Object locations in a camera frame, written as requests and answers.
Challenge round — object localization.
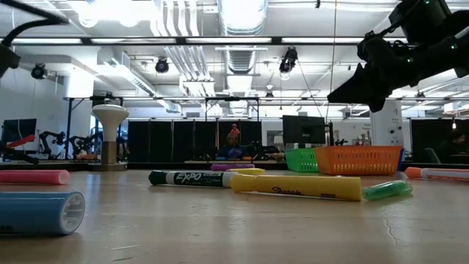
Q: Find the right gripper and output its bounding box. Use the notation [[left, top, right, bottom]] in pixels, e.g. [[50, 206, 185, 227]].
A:
[[327, 31, 422, 113]]

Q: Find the green marker cap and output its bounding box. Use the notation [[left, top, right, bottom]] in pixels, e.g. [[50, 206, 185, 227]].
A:
[[362, 179, 414, 202]]

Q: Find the yellow Sharpie highlighter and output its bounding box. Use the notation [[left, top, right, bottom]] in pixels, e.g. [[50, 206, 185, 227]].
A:
[[229, 173, 363, 202]]

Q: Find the orange and white marker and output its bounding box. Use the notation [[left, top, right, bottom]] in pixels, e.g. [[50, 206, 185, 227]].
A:
[[405, 166, 469, 183]]

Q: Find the slim yellow highlighter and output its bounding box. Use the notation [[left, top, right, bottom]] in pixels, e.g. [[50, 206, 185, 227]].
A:
[[227, 167, 266, 176]]

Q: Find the purple highlighter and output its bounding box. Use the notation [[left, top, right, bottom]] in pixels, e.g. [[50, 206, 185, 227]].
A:
[[210, 164, 256, 172]]

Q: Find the EXPO dry erase marker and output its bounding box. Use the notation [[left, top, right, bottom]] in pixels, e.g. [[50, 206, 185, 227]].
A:
[[148, 170, 238, 188]]

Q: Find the pink highlighter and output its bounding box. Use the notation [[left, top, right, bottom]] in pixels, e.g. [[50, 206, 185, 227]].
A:
[[0, 169, 70, 186]]

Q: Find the black computer monitor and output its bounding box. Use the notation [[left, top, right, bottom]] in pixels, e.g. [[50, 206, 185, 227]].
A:
[[281, 114, 326, 145], [1, 118, 37, 143]]

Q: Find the orange plastic basket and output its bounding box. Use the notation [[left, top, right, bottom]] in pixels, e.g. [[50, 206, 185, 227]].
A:
[[314, 145, 404, 176]]

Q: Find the black ceiling spotlight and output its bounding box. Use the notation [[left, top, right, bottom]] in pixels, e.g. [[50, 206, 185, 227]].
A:
[[155, 56, 170, 74], [31, 62, 48, 81], [278, 46, 298, 74]]

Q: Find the green plastic basket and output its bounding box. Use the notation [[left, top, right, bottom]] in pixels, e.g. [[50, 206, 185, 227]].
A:
[[284, 147, 320, 173]]

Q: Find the person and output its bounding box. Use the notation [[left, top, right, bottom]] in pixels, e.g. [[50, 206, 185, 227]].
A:
[[435, 128, 467, 164], [218, 141, 250, 161]]

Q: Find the white mushroom-shaped lamp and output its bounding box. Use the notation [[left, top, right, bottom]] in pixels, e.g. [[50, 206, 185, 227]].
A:
[[91, 104, 130, 172]]

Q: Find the light blue highlighter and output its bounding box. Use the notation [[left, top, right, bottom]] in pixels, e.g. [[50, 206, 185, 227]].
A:
[[0, 190, 86, 236]]

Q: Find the black partition wall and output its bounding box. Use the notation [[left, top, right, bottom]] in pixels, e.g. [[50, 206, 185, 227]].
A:
[[127, 119, 263, 164], [410, 117, 469, 164]]

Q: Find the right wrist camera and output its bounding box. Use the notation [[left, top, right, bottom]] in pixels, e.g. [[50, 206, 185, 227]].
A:
[[388, 0, 452, 44]]

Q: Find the black background rig frame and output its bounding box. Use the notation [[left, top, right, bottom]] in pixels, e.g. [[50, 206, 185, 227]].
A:
[[204, 95, 261, 122]]

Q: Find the silver ceiling duct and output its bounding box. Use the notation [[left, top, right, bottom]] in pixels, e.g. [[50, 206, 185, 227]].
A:
[[218, 0, 268, 118]]

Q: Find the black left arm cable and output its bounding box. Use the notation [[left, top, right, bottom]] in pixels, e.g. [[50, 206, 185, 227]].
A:
[[0, 16, 70, 48]]

